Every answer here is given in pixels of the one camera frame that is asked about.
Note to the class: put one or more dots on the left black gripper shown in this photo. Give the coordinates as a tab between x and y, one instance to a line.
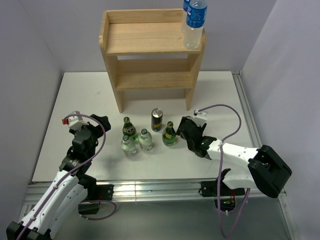
100	133

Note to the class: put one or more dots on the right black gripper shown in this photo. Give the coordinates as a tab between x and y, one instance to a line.
201	129

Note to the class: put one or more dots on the green bottle yellow label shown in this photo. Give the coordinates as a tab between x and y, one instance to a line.
169	134

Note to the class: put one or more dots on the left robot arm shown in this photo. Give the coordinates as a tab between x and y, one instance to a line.
70	185

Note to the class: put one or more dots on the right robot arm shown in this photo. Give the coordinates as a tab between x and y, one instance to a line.
260	168

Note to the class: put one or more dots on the wooden two-tier shelf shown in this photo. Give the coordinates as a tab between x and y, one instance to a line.
143	49

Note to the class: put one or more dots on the green bottle red label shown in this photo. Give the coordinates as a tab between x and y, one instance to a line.
129	129

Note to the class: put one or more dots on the clear soda bottle left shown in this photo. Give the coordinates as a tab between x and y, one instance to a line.
128	146

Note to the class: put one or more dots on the clear soda bottle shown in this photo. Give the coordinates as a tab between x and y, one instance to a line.
145	140
128	146

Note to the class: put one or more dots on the black can on table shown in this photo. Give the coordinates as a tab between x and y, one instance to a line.
156	119

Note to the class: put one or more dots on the clear soda bottle right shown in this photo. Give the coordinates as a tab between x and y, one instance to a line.
145	140

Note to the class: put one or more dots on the front clear water bottle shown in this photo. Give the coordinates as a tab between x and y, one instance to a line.
196	16

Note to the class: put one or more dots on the clear water bottle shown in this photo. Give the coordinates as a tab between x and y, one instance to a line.
196	16
186	4

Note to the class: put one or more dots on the rear clear water bottle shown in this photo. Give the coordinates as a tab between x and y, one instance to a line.
186	4

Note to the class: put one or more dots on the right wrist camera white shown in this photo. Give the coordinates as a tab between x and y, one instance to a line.
200	117

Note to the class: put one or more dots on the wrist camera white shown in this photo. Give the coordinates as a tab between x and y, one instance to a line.
74	122
200	117

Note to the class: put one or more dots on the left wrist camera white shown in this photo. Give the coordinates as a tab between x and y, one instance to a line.
74	122

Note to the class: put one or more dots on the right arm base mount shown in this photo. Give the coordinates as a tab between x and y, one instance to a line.
227	195

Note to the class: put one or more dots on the aluminium frame rails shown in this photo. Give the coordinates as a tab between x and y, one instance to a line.
141	182

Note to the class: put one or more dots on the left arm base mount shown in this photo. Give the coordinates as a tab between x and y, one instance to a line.
96	195

